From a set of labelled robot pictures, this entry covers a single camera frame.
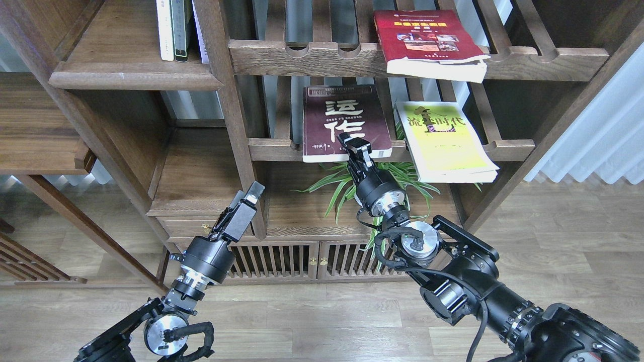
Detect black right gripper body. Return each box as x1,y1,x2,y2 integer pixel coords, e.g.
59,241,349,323
347,146,406,216

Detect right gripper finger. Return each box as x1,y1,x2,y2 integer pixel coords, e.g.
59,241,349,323
337,132,372,154

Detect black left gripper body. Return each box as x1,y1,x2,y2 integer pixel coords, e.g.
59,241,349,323
170,200,256,286

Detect maroon book white characters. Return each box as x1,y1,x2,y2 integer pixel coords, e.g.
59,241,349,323
303,84,392,163

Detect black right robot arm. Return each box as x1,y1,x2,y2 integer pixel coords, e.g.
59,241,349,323
338,133,639,361

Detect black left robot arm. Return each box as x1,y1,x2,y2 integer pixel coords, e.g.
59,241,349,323
76,182,265,361

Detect red book on shelf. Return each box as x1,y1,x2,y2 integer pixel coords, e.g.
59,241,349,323
373,10,490,84

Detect green spider plant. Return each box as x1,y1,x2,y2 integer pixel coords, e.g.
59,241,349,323
307,153,493,268

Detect yellow green book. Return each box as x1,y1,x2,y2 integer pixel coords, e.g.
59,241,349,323
396,102,499,183

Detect dark wooden bookshelf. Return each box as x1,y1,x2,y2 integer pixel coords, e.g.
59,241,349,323
0,0,644,292

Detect dark green upright book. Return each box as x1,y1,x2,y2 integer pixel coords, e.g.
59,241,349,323
170,1,194,62

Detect white upright book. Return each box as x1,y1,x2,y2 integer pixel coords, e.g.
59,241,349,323
156,0,175,61

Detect wooden side table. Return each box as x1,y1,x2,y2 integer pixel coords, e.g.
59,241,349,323
1,72,167,294

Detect white curtain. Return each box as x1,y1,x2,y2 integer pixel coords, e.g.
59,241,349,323
525,46,643,184

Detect white book behind post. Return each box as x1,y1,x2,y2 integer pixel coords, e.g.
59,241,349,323
192,1,209,64

